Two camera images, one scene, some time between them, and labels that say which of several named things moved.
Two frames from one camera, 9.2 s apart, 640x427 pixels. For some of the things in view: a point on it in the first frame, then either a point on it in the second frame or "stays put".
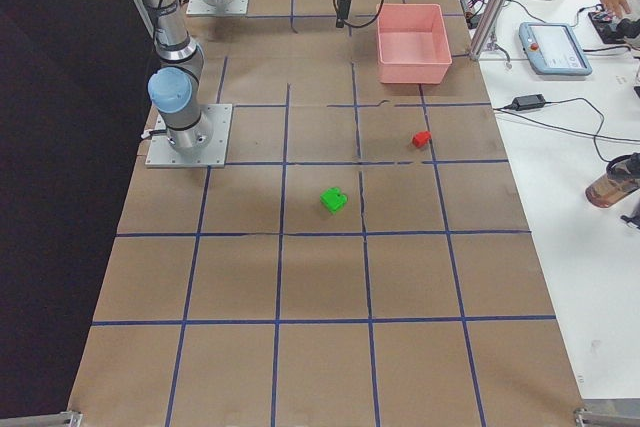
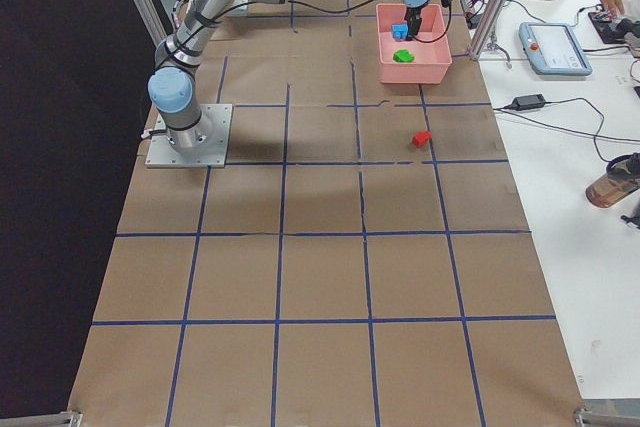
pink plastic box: x=413 y=43 stays put
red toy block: x=421 y=138 stays put
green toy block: x=333 y=199 to x=403 y=55
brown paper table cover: x=364 y=259 stays put
